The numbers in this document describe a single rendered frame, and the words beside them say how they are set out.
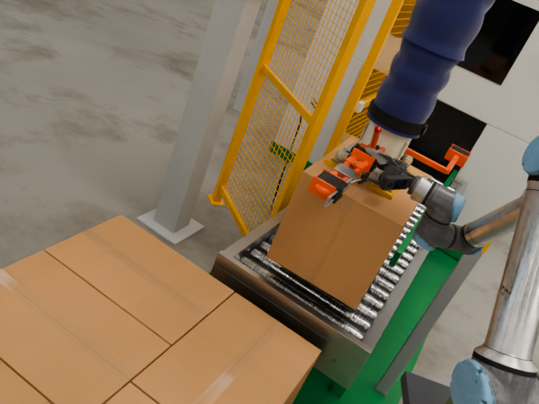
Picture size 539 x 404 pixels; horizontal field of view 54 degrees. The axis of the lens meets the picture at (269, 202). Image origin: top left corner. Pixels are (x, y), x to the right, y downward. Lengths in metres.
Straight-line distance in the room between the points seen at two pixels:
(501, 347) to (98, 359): 1.12
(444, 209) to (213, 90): 1.43
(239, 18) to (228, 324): 1.45
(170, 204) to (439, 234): 1.74
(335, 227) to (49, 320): 1.00
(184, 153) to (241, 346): 1.38
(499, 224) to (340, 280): 0.60
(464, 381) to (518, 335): 0.18
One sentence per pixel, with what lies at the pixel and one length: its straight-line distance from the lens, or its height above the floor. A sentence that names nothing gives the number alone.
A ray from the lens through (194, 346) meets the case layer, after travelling 1.84.
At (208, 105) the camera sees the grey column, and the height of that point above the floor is 0.85.
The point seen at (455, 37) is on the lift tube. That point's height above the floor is 1.67.
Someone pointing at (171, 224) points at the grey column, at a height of 0.06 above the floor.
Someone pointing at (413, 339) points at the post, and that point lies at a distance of 2.63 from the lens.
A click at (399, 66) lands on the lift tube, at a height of 1.50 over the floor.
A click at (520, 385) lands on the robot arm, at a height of 1.11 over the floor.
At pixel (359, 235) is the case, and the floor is 0.97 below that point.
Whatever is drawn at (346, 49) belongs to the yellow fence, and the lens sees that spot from 2.52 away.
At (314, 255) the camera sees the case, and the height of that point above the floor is 0.80.
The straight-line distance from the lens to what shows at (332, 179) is 1.56.
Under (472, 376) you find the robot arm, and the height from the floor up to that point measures 1.07.
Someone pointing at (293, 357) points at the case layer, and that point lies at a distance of 1.95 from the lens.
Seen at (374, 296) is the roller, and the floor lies 0.51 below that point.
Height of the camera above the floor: 1.86
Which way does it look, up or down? 29 degrees down
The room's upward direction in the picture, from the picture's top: 22 degrees clockwise
